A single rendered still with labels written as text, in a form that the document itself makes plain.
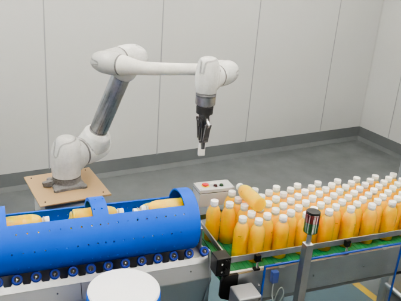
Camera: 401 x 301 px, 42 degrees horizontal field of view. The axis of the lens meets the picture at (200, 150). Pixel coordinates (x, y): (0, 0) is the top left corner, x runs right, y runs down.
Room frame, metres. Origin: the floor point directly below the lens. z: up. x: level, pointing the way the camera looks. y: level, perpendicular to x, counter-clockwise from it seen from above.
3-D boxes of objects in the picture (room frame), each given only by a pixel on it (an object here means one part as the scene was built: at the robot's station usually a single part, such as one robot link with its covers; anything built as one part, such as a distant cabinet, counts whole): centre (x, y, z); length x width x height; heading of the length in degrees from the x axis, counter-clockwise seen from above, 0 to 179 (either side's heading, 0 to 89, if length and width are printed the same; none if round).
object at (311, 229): (2.03, -0.50, 1.18); 0.06 x 0.06 x 0.05
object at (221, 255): (2.04, -0.13, 0.95); 0.10 x 0.07 x 0.10; 23
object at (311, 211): (2.03, -0.50, 1.18); 0.06 x 0.06 x 0.16
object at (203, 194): (2.55, -0.09, 1.05); 0.20 x 0.10 x 0.10; 113
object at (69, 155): (2.62, 0.71, 1.18); 0.18 x 0.16 x 0.22; 150
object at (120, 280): (1.69, 0.25, 1.03); 0.28 x 0.28 x 0.01
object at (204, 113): (2.23, 0.00, 1.59); 0.08 x 0.07 x 0.09; 23
